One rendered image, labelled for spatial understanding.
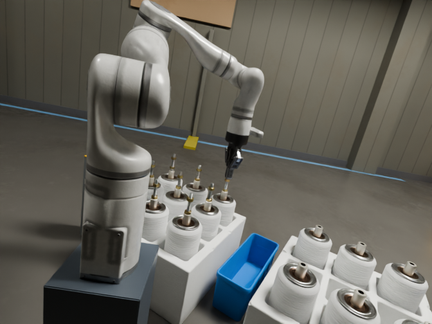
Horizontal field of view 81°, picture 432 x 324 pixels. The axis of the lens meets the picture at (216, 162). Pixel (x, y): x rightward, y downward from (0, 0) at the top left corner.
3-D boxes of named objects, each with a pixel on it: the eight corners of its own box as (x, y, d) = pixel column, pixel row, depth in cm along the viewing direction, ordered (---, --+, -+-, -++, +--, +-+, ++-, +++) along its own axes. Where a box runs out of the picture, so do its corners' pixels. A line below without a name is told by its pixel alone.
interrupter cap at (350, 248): (373, 266, 68) (374, 264, 68) (342, 253, 71) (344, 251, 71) (372, 253, 74) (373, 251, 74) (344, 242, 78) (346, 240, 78)
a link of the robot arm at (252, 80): (257, 121, 79) (247, 117, 87) (269, 70, 75) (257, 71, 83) (236, 117, 77) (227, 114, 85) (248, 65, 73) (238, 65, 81)
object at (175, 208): (178, 234, 96) (186, 190, 91) (186, 249, 88) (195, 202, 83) (153, 236, 92) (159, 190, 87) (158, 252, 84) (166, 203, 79)
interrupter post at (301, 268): (303, 281, 56) (307, 269, 56) (292, 276, 57) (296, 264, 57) (305, 276, 58) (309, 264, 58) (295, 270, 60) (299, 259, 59)
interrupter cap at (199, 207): (220, 208, 84) (220, 206, 83) (216, 218, 76) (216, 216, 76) (198, 202, 85) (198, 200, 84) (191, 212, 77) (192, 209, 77)
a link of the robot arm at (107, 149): (81, 46, 29) (75, 184, 34) (165, 64, 32) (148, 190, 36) (98, 53, 38) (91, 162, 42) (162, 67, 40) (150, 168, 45)
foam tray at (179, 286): (178, 328, 67) (189, 272, 62) (81, 261, 83) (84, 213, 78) (236, 257, 101) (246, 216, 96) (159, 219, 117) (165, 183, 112)
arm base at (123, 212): (128, 285, 40) (141, 184, 35) (68, 276, 39) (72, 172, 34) (144, 249, 48) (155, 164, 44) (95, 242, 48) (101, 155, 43)
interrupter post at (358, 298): (361, 312, 51) (367, 298, 50) (348, 305, 52) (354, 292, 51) (362, 304, 53) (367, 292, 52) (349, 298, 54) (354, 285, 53)
